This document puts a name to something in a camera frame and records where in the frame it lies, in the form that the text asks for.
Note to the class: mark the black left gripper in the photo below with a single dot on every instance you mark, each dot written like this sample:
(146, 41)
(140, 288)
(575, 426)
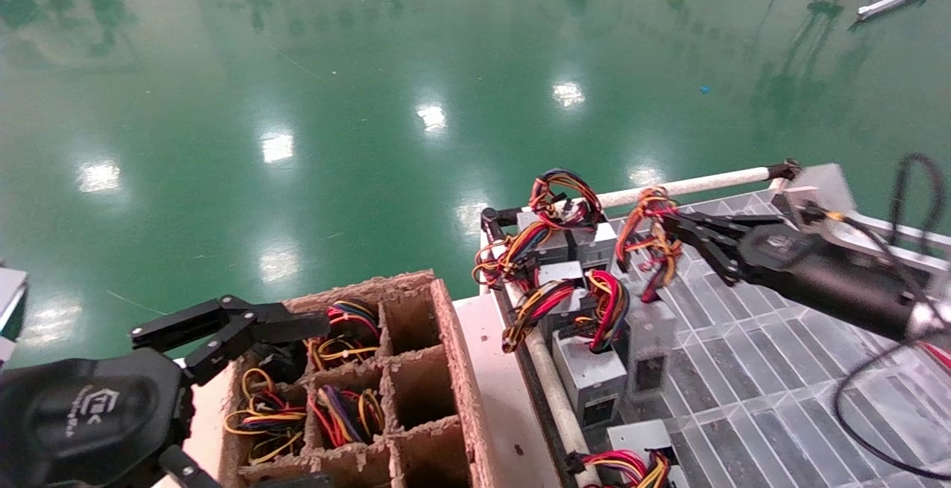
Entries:
(82, 421)

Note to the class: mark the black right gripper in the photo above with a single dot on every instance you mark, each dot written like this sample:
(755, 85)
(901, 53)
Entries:
(832, 280)

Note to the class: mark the clear plastic divider tray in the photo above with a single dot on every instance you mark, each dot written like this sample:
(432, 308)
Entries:
(743, 399)

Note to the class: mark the brown pulp cardboard tray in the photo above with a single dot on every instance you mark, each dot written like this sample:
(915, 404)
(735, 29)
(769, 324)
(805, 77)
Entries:
(416, 384)

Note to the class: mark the grey white device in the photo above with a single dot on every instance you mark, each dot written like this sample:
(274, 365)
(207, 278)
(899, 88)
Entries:
(9, 291)

